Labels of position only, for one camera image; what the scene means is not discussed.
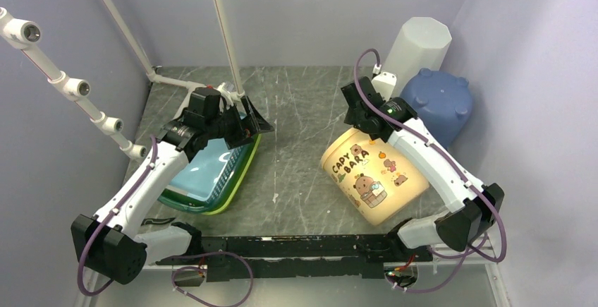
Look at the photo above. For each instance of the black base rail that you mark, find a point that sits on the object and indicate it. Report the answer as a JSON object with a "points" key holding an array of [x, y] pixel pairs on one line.
{"points": [[367, 256]]}

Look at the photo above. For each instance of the blue bucket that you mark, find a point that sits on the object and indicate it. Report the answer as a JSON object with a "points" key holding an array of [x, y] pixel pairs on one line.
{"points": [[443, 101]]}

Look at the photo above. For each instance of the lime green basket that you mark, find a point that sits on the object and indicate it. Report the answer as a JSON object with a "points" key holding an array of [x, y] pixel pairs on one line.
{"points": [[237, 179]]}

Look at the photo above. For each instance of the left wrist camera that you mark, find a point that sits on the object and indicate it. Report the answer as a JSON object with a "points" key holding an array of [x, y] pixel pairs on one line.
{"points": [[230, 95]]}

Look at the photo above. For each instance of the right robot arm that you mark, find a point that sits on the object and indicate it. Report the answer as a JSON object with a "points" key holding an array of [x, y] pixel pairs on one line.
{"points": [[471, 206]]}

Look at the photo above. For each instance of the white octagonal bin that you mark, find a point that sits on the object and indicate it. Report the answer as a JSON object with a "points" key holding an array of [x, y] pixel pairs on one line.
{"points": [[422, 42]]}

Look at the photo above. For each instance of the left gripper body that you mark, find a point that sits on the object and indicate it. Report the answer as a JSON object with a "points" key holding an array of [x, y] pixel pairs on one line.
{"points": [[230, 127]]}

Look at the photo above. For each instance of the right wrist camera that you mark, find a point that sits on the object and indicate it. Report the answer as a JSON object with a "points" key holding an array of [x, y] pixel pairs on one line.
{"points": [[383, 82]]}

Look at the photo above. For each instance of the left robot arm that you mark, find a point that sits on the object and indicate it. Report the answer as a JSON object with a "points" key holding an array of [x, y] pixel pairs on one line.
{"points": [[109, 242]]}

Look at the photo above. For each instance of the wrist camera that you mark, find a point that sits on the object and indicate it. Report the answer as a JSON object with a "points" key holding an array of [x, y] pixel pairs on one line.
{"points": [[230, 95], [383, 82]]}

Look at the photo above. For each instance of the dark green basket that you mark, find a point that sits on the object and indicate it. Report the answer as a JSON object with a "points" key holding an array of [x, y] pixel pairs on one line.
{"points": [[183, 204]]}

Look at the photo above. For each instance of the cream cartoon bucket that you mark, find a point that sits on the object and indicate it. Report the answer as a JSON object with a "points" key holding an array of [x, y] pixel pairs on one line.
{"points": [[377, 179]]}

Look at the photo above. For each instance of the black flat handle piece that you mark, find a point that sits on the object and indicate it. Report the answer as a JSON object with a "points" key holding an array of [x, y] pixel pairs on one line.
{"points": [[157, 221]]}

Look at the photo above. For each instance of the light blue perforated basket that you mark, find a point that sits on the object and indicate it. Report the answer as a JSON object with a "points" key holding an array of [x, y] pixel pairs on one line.
{"points": [[208, 175]]}

